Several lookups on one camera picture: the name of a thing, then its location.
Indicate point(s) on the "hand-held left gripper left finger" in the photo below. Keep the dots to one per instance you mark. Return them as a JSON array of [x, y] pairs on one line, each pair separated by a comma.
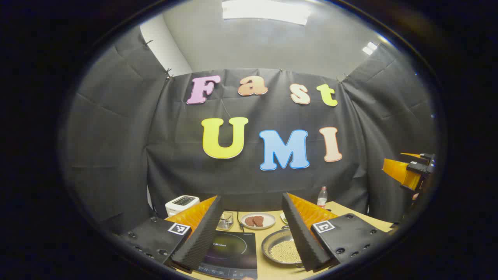
[[202, 237]]

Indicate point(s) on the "small ceiling light panel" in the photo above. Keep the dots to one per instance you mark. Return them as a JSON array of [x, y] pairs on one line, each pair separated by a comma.
[[369, 48]]

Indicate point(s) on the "clear water bottle red label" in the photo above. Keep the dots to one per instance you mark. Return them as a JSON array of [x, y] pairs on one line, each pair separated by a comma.
[[322, 198]]

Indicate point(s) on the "black backdrop cloth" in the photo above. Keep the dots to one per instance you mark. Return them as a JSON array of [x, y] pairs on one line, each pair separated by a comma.
[[249, 182]]

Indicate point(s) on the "large ceiling light panel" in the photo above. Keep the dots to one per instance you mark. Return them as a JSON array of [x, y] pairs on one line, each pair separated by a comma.
[[266, 11]]

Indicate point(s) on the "white divided dish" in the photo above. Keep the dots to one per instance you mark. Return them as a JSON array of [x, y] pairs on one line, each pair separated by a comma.
[[284, 217]]

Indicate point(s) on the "red meat slice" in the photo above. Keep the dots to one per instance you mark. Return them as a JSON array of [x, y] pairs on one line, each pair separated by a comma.
[[249, 221], [258, 221]]

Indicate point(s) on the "pile of soybeans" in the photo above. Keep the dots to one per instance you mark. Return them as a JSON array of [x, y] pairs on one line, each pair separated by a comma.
[[284, 252]]

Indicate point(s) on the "white oval plate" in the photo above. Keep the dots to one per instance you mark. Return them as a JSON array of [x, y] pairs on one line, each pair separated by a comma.
[[268, 222]]

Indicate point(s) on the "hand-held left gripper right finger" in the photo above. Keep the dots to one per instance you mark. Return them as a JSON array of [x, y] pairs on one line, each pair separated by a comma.
[[303, 237]]

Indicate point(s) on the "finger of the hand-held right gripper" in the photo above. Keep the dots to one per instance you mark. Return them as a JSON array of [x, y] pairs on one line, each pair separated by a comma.
[[400, 171], [422, 155]]

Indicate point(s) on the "stainless steel pot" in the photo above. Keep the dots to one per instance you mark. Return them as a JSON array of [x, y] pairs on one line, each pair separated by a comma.
[[272, 243]]

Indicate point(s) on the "black induction cooktop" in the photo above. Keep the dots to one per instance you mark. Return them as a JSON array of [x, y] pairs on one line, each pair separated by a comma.
[[233, 249]]

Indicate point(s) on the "white toaster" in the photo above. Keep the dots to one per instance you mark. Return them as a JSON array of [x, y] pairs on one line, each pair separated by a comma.
[[181, 204]]

